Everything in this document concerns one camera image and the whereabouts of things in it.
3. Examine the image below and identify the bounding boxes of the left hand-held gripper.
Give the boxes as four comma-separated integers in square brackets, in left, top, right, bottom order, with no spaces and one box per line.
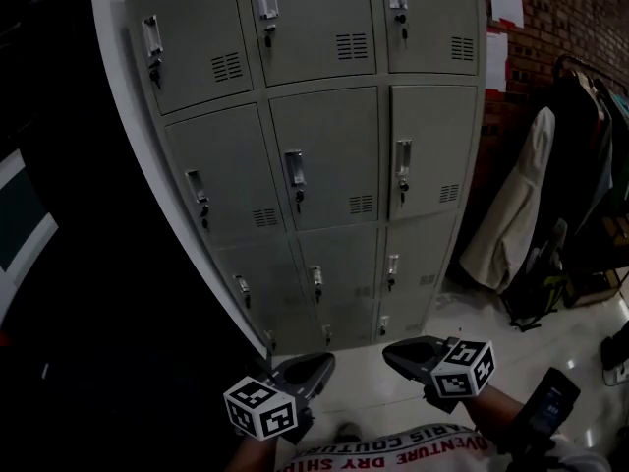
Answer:
[223,351,338,445]

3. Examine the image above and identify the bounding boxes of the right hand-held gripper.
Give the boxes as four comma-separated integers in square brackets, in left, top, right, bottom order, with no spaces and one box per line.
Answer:
[381,335,497,415]

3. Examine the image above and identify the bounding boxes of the grey metal locker door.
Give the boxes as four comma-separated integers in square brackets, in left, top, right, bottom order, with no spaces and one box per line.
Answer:
[387,85,479,221]

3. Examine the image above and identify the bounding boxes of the person's left forearm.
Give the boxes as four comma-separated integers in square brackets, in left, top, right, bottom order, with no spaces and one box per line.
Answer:
[223,433,280,472]

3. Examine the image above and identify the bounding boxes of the person's right forearm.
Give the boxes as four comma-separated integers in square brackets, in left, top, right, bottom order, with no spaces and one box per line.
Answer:
[460,389,531,455]

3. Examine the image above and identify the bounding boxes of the grey metal locker cabinet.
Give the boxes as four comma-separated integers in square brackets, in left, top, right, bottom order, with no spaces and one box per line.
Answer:
[121,0,488,357]

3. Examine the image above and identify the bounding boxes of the black phone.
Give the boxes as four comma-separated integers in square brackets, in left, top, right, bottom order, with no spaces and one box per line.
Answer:
[508,367,582,457]

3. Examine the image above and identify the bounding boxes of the white shirt with red print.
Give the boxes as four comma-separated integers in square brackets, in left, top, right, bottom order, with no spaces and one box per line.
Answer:
[274,423,613,472]

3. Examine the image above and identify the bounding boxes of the black folding stand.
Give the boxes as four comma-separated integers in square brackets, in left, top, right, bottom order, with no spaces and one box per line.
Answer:
[500,218,571,333]

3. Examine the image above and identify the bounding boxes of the white hanging coat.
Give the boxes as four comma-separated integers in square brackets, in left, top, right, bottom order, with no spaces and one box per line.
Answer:
[459,105,557,295]

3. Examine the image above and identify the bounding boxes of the dark hanging garment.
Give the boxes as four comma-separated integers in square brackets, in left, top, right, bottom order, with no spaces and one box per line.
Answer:
[538,74,615,274]

